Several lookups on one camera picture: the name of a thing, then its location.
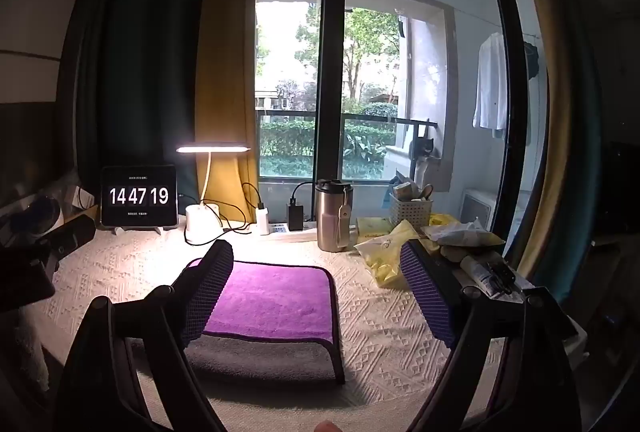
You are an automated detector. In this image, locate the white desk lamp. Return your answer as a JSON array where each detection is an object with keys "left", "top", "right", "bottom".
[{"left": 175, "top": 142, "right": 252, "bottom": 244}]

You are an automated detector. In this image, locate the dark hanging garment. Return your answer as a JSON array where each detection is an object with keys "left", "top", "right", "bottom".
[{"left": 523, "top": 41, "right": 542, "bottom": 80}]

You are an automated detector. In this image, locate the yellow plastic bag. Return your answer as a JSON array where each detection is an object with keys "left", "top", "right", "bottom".
[{"left": 354, "top": 212, "right": 463, "bottom": 289}]

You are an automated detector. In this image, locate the black sliding door frame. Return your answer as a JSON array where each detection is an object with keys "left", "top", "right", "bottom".
[{"left": 314, "top": 0, "right": 348, "bottom": 220}]

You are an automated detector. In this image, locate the yellow box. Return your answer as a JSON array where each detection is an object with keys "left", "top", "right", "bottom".
[{"left": 355, "top": 217, "right": 395, "bottom": 240}]

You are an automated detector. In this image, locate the clear plastic bag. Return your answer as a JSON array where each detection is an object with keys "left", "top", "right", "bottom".
[{"left": 421, "top": 217, "right": 506, "bottom": 249}]

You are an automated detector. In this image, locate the steel travel tumbler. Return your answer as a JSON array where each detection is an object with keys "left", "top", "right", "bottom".
[{"left": 314, "top": 179, "right": 355, "bottom": 253}]

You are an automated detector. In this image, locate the tablet with clock display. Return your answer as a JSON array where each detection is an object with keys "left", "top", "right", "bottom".
[{"left": 100, "top": 164, "right": 179, "bottom": 229}]

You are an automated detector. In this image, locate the yellow curtain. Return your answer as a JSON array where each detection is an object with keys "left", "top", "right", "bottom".
[{"left": 194, "top": 0, "right": 261, "bottom": 224}]

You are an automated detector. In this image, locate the white tube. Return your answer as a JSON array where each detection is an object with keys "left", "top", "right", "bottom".
[{"left": 460, "top": 255, "right": 515, "bottom": 295}]

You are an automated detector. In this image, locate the dark green curtain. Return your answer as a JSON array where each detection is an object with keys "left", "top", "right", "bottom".
[{"left": 75, "top": 0, "right": 223, "bottom": 205}]

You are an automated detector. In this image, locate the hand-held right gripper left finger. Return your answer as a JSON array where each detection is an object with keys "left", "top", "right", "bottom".
[{"left": 54, "top": 239, "right": 235, "bottom": 432}]

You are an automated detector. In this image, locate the purple towel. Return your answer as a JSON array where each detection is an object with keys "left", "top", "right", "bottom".
[{"left": 186, "top": 259, "right": 337, "bottom": 344}]

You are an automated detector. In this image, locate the white power strip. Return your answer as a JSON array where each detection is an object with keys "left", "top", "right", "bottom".
[{"left": 266, "top": 222, "right": 361, "bottom": 243}]

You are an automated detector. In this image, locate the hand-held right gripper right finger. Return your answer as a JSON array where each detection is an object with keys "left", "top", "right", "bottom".
[{"left": 399, "top": 240, "right": 583, "bottom": 432}]

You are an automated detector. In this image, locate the grey towel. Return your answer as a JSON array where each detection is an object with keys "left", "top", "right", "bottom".
[{"left": 183, "top": 307, "right": 347, "bottom": 385}]

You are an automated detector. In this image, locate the black charger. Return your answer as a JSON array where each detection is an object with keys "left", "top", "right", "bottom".
[{"left": 286, "top": 199, "right": 305, "bottom": 231}]

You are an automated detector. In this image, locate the white hanging shirt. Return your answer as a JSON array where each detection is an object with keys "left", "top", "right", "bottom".
[{"left": 472, "top": 31, "right": 509, "bottom": 139}]

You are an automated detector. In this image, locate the white slotted basket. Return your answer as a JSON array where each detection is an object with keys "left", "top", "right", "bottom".
[{"left": 388, "top": 195, "right": 434, "bottom": 231}]

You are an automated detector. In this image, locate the black case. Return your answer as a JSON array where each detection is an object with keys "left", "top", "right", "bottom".
[{"left": 42, "top": 214, "right": 97, "bottom": 258}]

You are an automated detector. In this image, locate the white textured tablecloth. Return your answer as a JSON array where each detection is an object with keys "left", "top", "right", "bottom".
[{"left": 10, "top": 219, "right": 588, "bottom": 432}]

